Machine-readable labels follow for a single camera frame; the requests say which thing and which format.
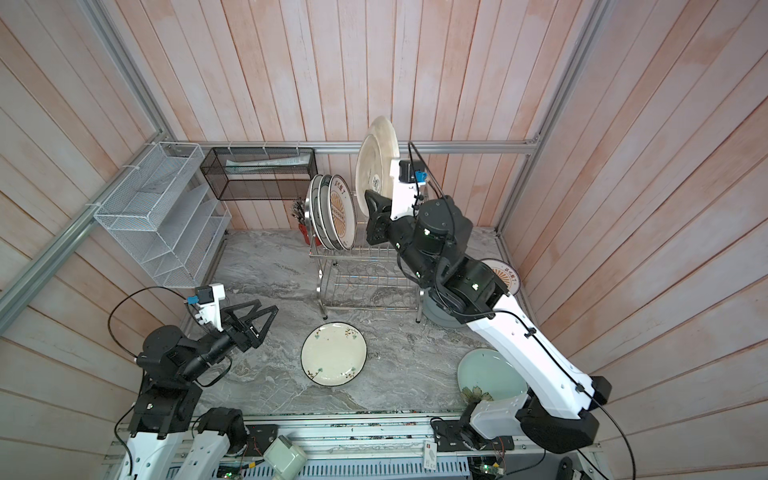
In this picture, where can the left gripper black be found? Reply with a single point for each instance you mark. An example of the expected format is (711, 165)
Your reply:
(245, 340)

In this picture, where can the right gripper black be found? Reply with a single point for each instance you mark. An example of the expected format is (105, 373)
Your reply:
(385, 206)

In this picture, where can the large orange sunburst plate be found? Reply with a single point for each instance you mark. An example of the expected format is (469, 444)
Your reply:
(342, 211)

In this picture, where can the white plate green text rim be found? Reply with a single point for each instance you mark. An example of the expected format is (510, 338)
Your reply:
(323, 198)

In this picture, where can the black round plate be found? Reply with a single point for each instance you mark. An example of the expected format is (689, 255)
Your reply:
(379, 148)

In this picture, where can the white plate cloud line pattern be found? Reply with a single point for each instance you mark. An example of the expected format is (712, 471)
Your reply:
(309, 211)

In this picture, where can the stainless steel dish rack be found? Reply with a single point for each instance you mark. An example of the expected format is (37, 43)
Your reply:
(363, 278)

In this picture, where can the cream plate red berry pattern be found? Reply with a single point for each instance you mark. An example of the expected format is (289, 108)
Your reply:
(333, 354)

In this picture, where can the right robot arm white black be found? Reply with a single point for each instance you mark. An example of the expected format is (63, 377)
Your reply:
(556, 413)

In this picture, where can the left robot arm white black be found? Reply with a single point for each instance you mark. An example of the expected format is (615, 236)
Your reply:
(172, 365)

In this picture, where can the red utensil cup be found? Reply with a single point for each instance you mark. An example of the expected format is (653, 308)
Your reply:
(303, 229)

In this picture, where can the utensils in red cup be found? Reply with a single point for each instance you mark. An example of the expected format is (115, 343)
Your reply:
(298, 212)

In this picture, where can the grey green plain plate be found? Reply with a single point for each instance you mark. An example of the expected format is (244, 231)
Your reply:
(438, 316)

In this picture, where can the small orange sunburst plate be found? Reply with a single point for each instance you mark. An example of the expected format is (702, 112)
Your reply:
(506, 273)

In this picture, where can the white green box device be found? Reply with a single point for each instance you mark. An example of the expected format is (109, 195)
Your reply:
(285, 458)

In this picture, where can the light green lotus plate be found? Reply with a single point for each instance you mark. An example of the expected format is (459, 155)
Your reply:
(484, 374)

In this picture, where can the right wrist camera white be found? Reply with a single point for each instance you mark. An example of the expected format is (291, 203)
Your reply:
(409, 178)

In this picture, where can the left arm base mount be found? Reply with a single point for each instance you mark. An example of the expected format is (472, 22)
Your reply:
(248, 439)

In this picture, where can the white wire mesh shelf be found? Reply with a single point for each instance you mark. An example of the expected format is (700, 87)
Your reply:
(169, 224)

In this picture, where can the black mesh wall basket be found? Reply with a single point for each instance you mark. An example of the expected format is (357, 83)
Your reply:
(259, 173)

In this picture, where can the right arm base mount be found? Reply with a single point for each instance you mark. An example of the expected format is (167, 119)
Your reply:
(457, 435)

